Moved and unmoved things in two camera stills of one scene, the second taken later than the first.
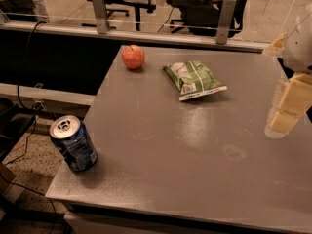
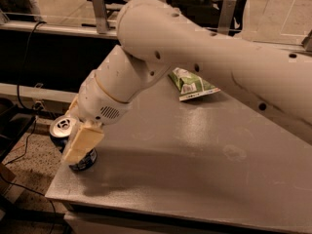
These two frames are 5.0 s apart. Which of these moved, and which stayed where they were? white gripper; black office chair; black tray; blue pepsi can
Moved: white gripper
Stayed: black office chair; blue pepsi can; black tray
